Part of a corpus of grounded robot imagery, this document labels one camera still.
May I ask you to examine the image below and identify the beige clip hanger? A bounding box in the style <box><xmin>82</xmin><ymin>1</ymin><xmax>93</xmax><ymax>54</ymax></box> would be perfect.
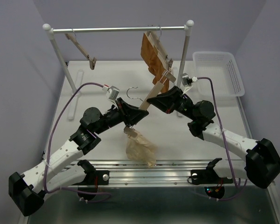
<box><xmin>123</xmin><ymin>70</ymin><xmax>177</xmax><ymax>138</ymax></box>

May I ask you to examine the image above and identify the empty wooden clip hanger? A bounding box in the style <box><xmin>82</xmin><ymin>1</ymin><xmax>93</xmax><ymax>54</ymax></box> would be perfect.
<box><xmin>65</xmin><ymin>33</ymin><xmax>97</xmax><ymax>70</ymax></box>

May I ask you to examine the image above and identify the white plastic basket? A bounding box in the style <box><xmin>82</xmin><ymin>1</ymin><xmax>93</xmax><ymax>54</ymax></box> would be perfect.
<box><xmin>192</xmin><ymin>51</ymin><xmax>245</xmax><ymax>99</ymax></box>

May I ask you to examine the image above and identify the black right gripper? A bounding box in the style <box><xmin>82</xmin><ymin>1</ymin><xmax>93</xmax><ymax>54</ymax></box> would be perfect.
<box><xmin>147</xmin><ymin>85</ymin><xmax>197</xmax><ymax>121</ymax></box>

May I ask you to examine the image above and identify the cream beige underwear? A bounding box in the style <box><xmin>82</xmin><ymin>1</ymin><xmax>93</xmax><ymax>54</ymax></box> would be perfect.
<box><xmin>124</xmin><ymin>127</ymin><xmax>158</xmax><ymax>168</ymax></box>

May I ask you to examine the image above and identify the silver and white clothes rack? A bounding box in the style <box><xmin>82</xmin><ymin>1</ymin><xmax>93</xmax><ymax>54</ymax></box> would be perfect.
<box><xmin>42</xmin><ymin>20</ymin><xmax>195</xmax><ymax>121</ymax></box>

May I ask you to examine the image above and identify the aluminium mounting rail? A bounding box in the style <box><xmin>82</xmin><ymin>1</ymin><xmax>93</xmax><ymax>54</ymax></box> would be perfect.
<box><xmin>49</xmin><ymin>158</ymin><xmax>234</xmax><ymax>188</ymax></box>

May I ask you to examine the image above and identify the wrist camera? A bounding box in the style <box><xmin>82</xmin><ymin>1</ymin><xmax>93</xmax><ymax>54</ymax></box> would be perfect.
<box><xmin>102</xmin><ymin>85</ymin><xmax>120</xmax><ymax>101</ymax></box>
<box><xmin>181</xmin><ymin>73</ymin><xmax>198</xmax><ymax>88</ymax></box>

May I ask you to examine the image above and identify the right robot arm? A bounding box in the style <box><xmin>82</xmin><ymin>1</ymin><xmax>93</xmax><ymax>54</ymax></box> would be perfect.
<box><xmin>147</xmin><ymin>86</ymin><xmax>280</xmax><ymax>189</ymax></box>

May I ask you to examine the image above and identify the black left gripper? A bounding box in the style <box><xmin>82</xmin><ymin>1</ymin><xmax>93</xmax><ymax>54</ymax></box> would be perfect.
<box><xmin>95</xmin><ymin>97</ymin><xmax>149</xmax><ymax>134</ymax></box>

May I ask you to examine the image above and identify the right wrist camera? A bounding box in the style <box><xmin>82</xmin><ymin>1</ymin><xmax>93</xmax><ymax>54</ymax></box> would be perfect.
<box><xmin>181</xmin><ymin>73</ymin><xmax>198</xmax><ymax>88</ymax></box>

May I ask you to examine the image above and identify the brown underwear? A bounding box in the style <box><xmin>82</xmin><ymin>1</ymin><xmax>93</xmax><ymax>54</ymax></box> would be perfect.
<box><xmin>140</xmin><ymin>34</ymin><xmax>172</xmax><ymax>93</ymax></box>

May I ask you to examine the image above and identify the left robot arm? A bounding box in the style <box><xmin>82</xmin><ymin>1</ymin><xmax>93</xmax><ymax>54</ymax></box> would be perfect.
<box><xmin>8</xmin><ymin>98</ymin><xmax>149</xmax><ymax>217</ymax></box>

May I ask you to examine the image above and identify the hanger holding brown underwear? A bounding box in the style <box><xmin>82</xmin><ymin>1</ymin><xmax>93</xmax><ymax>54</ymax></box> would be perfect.
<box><xmin>144</xmin><ymin>27</ymin><xmax>173</xmax><ymax>70</ymax></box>

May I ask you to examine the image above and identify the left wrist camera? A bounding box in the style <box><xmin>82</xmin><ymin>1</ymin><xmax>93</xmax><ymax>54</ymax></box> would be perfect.
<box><xmin>102</xmin><ymin>85</ymin><xmax>120</xmax><ymax>101</ymax></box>

